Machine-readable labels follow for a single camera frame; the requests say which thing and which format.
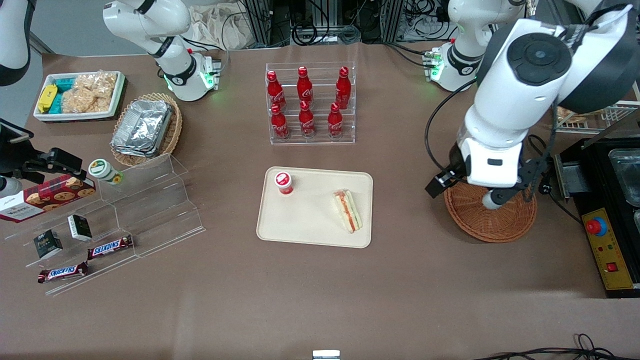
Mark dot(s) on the triangular sandwich with orange filling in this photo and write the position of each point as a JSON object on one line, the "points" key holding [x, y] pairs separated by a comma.
{"points": [[348, 211]]}

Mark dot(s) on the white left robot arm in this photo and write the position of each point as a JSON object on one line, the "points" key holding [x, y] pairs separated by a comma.
{"points": [[500, 100]]}

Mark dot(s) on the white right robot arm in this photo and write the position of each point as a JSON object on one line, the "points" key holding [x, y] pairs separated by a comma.
{"points": [[165, 25]]}

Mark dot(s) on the round brown wicker basket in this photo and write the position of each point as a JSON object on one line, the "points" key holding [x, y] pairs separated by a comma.
{"points": [[500, 225]]}

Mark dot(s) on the oval light wicker basket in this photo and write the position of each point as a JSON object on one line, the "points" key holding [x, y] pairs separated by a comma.
{"points": [[175, 127]]}

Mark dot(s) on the beige plastic serving tray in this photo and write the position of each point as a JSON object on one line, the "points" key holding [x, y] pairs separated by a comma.
{"points": [[310, 220]]}

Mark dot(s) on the red tartan cookie box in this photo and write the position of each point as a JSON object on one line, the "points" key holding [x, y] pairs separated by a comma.
{"points": [[47, 197]]}

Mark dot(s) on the small black carton box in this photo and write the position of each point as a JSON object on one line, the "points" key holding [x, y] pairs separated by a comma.
{"points": [[80, 227], [48, 244]]}

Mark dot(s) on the small cup with green lid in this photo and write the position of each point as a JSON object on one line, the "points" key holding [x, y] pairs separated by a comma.
{"points": [[102, 170]]}

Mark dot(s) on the teal snack packet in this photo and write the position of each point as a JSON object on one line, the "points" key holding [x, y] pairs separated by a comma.
{"points": [[64, 83], [57, 104]]}

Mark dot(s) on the clear bag of fried snacks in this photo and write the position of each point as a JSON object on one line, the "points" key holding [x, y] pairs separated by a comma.
{"points": [[572, 115]]}

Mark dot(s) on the yellow snack packet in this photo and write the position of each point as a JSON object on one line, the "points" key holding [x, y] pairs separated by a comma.
{"points": [[47, 97]]}

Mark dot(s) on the brown Snickers chocolate bar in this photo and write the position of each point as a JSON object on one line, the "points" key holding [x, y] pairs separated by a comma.
{"points": [[62, 272], [110, 247]]}

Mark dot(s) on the red emergency stop button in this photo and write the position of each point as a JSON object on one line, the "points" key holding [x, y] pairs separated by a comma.
{"points": [[596, 226]]}

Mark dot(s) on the black countertop grill appliance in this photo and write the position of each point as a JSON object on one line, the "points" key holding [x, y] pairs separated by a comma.
{"points": [[600, 170]]}

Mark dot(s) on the clear bag of rice crackers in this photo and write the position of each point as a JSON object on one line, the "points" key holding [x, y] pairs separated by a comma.
{"points": [[87, 92]]}

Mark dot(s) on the white rectangular plastic bin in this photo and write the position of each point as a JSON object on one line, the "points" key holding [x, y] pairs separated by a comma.
{"points": [[117, 95]]}

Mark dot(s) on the stacked aluminium foil containers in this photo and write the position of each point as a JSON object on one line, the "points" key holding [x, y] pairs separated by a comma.
{"points": [[142, 127]]}

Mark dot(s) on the clear acrylic stepped display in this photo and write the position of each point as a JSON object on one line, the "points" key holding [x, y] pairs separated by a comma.
{"points": [[160, 210]]}

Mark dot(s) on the red cola bottle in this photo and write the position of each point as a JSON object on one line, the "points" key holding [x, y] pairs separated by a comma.
{"points": [[304, 86], [306, 122], [279, 124], [275, 92], [335, 122], [343, 90]]}

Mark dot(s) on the clear acrylic bottle rack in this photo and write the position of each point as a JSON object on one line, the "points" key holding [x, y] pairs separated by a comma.
{"points": [[320, 141]]}

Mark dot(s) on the small cup with red lid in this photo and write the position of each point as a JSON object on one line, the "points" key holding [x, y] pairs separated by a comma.
{"points": [[283, 182]]}

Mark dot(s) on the small white box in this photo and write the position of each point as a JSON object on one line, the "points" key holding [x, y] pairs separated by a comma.
{"points": [[326, 355]]}

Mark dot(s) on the crumpled beige cloth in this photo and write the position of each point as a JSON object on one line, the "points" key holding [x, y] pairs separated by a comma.
{"points": [[220, 25]]}

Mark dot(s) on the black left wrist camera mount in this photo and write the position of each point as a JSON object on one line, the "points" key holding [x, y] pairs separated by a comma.
{"points": [[442, 182]]}

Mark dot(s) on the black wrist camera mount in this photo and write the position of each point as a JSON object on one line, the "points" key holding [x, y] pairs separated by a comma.
{"points": [[57, 161], [442, 182]]}

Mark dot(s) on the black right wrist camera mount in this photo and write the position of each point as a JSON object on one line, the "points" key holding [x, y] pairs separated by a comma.
{"points": [[57, 161]]}

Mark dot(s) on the aluminium profile frame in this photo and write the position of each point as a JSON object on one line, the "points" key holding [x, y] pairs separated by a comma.
{"points": [[259, 20], [393, 20]]}

